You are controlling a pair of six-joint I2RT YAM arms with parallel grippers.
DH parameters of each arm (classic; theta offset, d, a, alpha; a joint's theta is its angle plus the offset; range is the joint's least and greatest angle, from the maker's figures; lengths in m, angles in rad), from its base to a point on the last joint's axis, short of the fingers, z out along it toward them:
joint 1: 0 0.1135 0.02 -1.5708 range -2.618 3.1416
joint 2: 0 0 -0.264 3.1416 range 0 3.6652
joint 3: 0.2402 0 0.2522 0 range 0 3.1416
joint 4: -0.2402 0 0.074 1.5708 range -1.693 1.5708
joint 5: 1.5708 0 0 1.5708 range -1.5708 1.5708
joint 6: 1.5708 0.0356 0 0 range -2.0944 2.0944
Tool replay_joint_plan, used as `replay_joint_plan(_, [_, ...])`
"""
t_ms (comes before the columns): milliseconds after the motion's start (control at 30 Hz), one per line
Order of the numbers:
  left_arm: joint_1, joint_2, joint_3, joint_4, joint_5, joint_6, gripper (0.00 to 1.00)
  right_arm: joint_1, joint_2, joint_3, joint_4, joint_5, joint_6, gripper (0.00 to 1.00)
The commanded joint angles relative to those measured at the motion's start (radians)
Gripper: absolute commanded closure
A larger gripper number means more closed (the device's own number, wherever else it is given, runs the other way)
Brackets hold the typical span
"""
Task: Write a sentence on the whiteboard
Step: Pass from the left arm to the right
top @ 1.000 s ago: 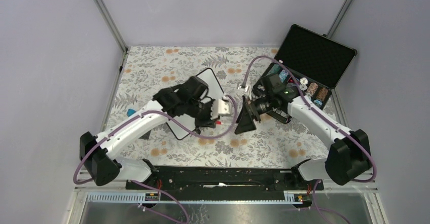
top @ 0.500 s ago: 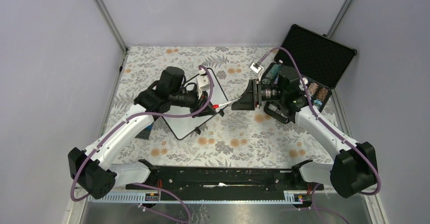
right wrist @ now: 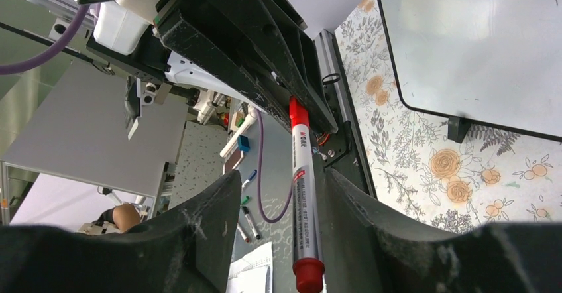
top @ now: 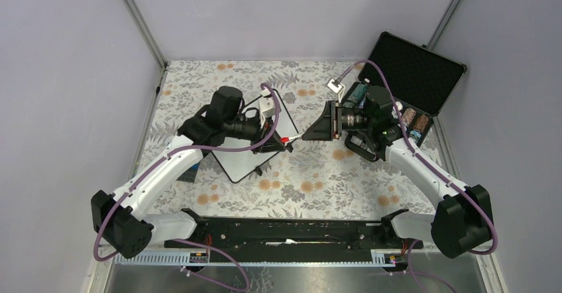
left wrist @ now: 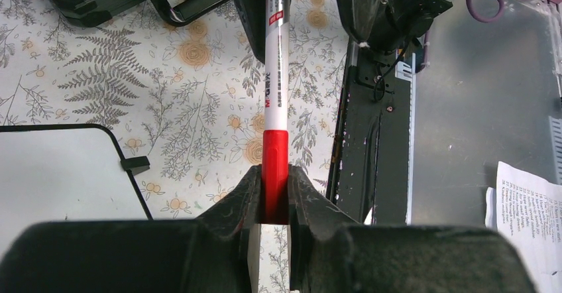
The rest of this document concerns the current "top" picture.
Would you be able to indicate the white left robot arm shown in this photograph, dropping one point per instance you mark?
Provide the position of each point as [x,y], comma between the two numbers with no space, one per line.
[123,218]

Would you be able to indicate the teal poker chip stack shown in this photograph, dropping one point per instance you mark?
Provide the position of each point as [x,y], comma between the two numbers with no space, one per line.
[355,96]

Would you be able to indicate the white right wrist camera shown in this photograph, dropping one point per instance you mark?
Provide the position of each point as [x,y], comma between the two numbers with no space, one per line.
[335,85]

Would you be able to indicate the brown poker chip stack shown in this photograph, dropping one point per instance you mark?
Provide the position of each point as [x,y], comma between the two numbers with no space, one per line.
[419,128]

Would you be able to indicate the pink poker chip stack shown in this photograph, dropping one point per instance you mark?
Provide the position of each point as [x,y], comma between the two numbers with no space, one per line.
[408,116]

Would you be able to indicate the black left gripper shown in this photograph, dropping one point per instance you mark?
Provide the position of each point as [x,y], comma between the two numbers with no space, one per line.
[272,143]

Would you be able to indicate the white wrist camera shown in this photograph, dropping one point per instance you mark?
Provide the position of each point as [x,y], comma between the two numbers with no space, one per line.
[335,85]
[266,107]

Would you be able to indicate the white marker pen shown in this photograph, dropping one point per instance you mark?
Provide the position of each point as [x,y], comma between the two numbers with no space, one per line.
[295,138]

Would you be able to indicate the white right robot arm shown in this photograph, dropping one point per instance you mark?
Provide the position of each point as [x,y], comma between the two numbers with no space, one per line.
[463,218]

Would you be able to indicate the black poker chip case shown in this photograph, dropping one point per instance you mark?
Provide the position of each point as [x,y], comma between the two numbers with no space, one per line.
[415,77]

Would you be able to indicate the grey lego baseplate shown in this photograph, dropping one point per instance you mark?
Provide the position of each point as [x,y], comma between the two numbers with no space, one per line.
[189,175]

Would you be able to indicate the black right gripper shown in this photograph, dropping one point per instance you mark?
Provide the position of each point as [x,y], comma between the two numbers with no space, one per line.
[329,125]

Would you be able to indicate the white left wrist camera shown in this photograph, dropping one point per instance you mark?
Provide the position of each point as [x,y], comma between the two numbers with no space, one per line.
[266,107]

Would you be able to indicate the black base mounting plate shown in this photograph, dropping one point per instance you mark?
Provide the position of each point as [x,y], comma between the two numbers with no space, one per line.
[261,240]

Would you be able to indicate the floral patterned table mat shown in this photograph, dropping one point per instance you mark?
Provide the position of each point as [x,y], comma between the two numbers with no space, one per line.
[314,181]

